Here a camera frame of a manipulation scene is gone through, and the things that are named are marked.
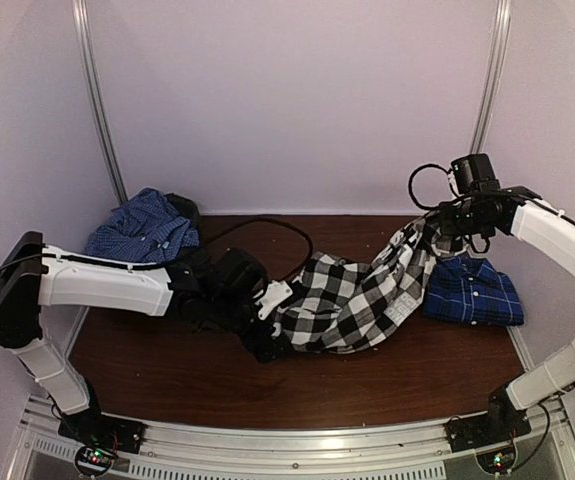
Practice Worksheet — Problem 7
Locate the black white checkered shirt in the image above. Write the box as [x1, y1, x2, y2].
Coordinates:
[270, 214, 466, 355]

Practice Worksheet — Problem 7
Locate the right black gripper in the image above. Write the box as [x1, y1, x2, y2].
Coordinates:
[438, 197, 492, 236]

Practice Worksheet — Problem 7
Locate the right aluminium frame post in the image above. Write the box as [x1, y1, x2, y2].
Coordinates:
[470, 0, 512, 154]

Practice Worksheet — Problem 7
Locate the left aluminium frame post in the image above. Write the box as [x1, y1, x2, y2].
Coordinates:
[71, 0, 128, 204]

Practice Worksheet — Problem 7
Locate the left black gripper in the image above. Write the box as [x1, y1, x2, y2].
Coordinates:
[209, 292, 295, 363]

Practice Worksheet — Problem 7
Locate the front aluminium rail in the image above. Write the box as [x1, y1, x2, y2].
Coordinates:
[8, 391, 575, 480]

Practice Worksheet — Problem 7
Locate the crumpled blue dotted shirt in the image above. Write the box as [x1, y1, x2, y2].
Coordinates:
[84, 188, 200, 264]

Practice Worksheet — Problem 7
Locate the right black cable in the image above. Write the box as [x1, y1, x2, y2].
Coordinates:
[406, 162, 456, 211]

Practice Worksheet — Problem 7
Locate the black pinstripe shirt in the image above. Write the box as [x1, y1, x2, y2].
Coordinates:
[165, 193, 201, 233]

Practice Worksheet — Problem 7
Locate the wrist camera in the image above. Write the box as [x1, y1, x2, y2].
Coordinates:
[451, 153, 500, 195]
[214, 248, 269, 303]

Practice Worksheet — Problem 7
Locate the right circuit board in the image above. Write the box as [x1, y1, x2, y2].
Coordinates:
[476, 450, 517, 475]

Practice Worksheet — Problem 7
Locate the left circuit board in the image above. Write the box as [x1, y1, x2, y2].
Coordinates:
[74, 446, 117, 475]

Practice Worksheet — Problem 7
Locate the folded blue plaid shirt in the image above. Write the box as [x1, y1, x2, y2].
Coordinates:
[423, 256, 525, 327]

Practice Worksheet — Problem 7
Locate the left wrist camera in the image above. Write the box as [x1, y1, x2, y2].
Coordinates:
[214, 248, 269, 303]

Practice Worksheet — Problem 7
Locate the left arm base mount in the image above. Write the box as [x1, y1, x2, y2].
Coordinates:
[58, 410, 145, 454]

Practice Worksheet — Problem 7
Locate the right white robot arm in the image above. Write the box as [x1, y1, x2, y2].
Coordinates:
[438, 186, 575, 442]

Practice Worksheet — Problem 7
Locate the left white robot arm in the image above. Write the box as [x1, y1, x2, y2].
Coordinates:
[0, 231, 292, 444]

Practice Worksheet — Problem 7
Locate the black cable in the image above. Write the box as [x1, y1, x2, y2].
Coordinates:
[406, 162, 456, 211]
[206, 216, 315, 281]

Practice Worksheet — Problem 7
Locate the aluminium frame post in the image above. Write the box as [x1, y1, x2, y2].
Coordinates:
[470, 0, 512, 154]
[71, 0, 128, 204]

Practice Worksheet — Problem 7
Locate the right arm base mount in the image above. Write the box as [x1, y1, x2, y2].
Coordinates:
[444, 413, 531, 453]

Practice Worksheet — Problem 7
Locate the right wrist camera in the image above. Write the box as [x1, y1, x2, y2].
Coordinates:
[451, 153, 500, 195]

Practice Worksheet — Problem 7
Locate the left black cable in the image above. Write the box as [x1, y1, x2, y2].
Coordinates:
[206, 216, 315, 281]

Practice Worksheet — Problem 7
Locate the circuit board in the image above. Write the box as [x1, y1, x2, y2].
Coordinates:
[476, 450, 517, 475]
[74, 446, 117, 475]

